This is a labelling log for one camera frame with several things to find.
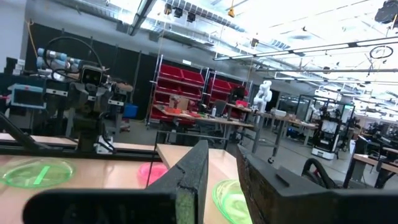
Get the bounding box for black ceiling cable loop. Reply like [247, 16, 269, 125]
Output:
[369, 45, 394, 60]

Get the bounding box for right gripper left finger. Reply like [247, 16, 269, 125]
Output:
[22, 139, 210, 224]

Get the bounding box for silver mounting bracket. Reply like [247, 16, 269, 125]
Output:
[94, 135, 116, 156]

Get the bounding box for yellow ceiling pendant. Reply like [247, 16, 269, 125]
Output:
[226, 0, 236, 19]

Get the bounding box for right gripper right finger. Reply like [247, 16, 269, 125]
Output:
[235, 144, 398, 224]

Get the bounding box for large green translucent plate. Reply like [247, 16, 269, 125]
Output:
[0, 157, 75, 189]

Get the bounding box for blue bin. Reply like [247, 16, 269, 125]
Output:
[123, 103, 139, 119]

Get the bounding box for blue rolls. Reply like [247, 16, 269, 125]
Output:
[36, 47, 82, 71]

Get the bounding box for black framed robot workstation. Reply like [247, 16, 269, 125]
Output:
[295, 94, 356, 161]

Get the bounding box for small pink translucent plate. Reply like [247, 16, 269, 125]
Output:
[137, 161, 169, 187]

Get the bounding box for wooden desk with black legs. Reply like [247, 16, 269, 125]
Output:
[343, 135, 398, 189]

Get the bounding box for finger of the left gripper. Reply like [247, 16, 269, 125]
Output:
[104, 84, 121, 108]
[66, 81, 82, 110]

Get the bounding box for red bin shelving rack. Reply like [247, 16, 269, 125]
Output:
[205, 70, 253, 122]
[146, 54, 210, 127]

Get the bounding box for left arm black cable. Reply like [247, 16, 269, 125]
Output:
[42, 36, 104, 82]

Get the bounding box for black aluminium table frame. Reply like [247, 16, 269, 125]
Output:
[0, 111, 162, 162]

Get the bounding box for black curved tube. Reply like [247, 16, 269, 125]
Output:
[300, 157, 338, 190]

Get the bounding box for long wooden workbench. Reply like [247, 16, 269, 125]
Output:
[152, 104, 255, 147]
[254, 110, 318, 158]

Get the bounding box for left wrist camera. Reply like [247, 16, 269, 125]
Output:
[80, 65, 105, 87]

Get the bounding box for teal framed box device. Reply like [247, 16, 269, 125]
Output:
[7, 83, 47, 110]

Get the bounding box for cardboard box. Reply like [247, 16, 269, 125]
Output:
[169, 95, 190, 111]

